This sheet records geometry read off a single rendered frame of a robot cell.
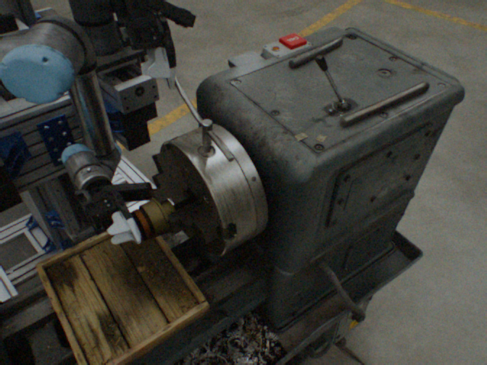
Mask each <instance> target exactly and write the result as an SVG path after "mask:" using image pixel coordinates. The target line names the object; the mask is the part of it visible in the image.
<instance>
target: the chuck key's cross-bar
mask: <svg viewBox="0 0 487 365"><path fill-rule="evenodd" d="M174 85H175V88H176V89H178V92H179V93H180V95H181V96H182V98H183V100H184V102H185V103H186V106H187V107H188V109H190V110H191V113H192V114H193V117H194V118H195V120H196V121H197V122H198V123H199V124H200V125H201V123H202V121H203V119H202V118H201V117H200V116H199V113H198V112H197V111H196V109H195V107H194V106H193V104H192V103H191V101H190V99H189V98H188V96H187V95H186V93H185V91H184V90H183V88H182V85H181V84H180V82H178V80H177V78H175V83H174ZM207 135H208V136H209V137H210V138H211V139H212V141H213V142H214V143H215V145H216V146H217V147H218V148H219V149H220V150H221V152H222V153H223V154H224V156H225V158H226V159H227V160H228V161H229V162H232V161H234V158H233V155H232V154H231V153H229V151H228V150H227V149H226V147H224V145H223V144H222V143H221V142H220V140H219V139H218V138H217V136H216V135H215V134H214V133H213V131H212V130H209V131H208V132H207Z"/></svg>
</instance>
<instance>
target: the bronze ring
mask: <svg viewBox="0 0 487 365"><path fill-rule="evenodd" d="M173 212H175V208H174V206H173V204H172V203H171V202H170V200H169V199H167V200H165V201H162V202H158V200H157V199H155V198H151V199H150V201H147V202H146V203H144V204H141V205H140V206H139V209H135V210H133V211H132V212H131V215H132V217H133V219H134V221H135V223H136V226H137V228H138V229H139V230H140V232H141V239H142V240H143V241H145V240H148V239H149V238H151V237H152V236H154V237H155V238H156V237H158V236H160V235H162V234H164V233H170V232H171V226H170V221H169V219H168V217H167V215H169V214H171V213H173Z"/></svg>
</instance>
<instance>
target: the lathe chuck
mask: <svg viewBox="0 0 487 365"><path fill-rule="evenodd" d="M218 139H219V138H218ZM219 140H220V139H219ZM220 142H221V143H222V141H221V140H220ZM168 143H169V144H170V147H171V149H172V152H173V153H174V156H175V159H176V161H177V163H178V166H179V169H180V171H181V172H182V174H183V177H184V179H185V182H186V184H187V185H188V187H189V188H188V190H187V191H184V192H182V193H179V194H177V195H176V196H173V197H171V198H172V201H173V203H174V204H176V203H178V202H180V201H183V200H186V199H188V196H189V195H192V194H193V196H195V197H196V200H197V202H198V204H199V205H200V206H201V207H202V208H203V209H205V210H206V211H207V212H208V214H209V215H210V216H211V217H212V218H213V219H214V220H215V221H216V222H217V223H218V224H219V225H220V226H221V227H222V228H223V229H225V228H227V227H228V225H229V224H231V223H233V224H234V226H235V234H234V235H233V237H231V238H230V239H229V238H227V239H225V240H224V239H223V238H222V236H220V237H219V238H218V239H216V240H213V241H212V242H211V243H208V244H206V245H205V243H204V242H203V241H202V240H201V239H200V238H199V236H198V235H197V234H195V235H194V236H193V237H194V238H195V239H196V241H197V242H198V243H199V244H200V245H201V246H202V247H203V248H204V249H205V250H206V251H208V252H210V253H211V254H213V255H216V256H222V255H223V254H225V253H227V252H228V251H231V250H233V249H234V248H237V247H238V246H240V245H242V244H243V243H245V242H247V241H248V240H251V238H252V237H253V236H254V233H255V231H256V228H257V215H256V209H255V205H254V200H253V198H252V194H251V191H250V189H249V185H248V183H247V181H246V178H245V176H244V174H243V172H242V170H241V168H240V167H239V165H238V163H237V161H236V160H235V158H234V156H233V158H234V161H232V162H229V161H228V160H227V159H226V158H225V156H224V154H223V153H222V152H221V150H220V149H219V148H218V147H217V146H216V145H215V143H214V142H213V141H212V145H211V147H213V149H214V151H215V152H214V153H213V155H211V156H205V155H202V154H200V153H199V149H200V148H201V147H202V146H203V145H202V144H201V128H196V129H195V130H192V131H190V132H187V133H184V134H182V135H179V136H176V137H174V138H172V139H170V140H168V141H165V142H164V143H163V144H162V146H161V148H160V152H162V151H166V150H167V148H166V146H165V144H168ZM222 144H223V143H222ZM223 145H224V144H223ZM224 147H226V146H225V145H224ZM226 149H227V147H226ZM227 150H228V149H227ZM228 151H229V150H228ZM229 153H231V152H230V151H229ZM231 154H232V153H231Z"/></svg>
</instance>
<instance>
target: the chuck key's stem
mask: <svg viewBox="0 0 487 365"><path fill-rule="evenodd" d="M212 124H213V122H212V120H210V119H204V120H203V121H202V123H201V144H202V145H203V146H204V148H203V150H202V151H204V152H205V153H206V154H207V153H209V152H211V151H210V146H211V145H212V139H211V138H210V137H209V136H208V135H207V132H208V131H209V130H212Z"/></svg>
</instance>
